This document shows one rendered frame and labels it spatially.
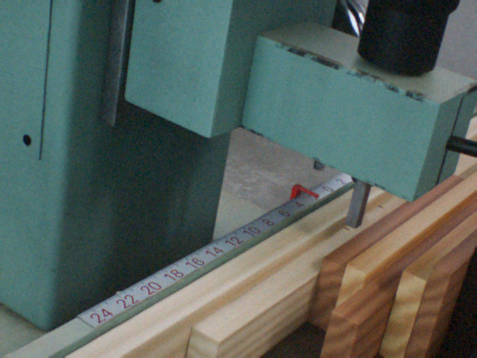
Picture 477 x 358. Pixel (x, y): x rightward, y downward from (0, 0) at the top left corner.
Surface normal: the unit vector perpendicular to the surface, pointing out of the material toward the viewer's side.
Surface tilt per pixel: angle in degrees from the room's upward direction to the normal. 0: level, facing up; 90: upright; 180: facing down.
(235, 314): 0
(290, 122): 90
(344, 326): 90
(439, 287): 90
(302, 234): 0
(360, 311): 0
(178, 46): 90
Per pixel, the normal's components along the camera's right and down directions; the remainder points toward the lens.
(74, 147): 0.80, 0.38
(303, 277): 0.16, -0.88
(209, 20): -0.58, 0.28
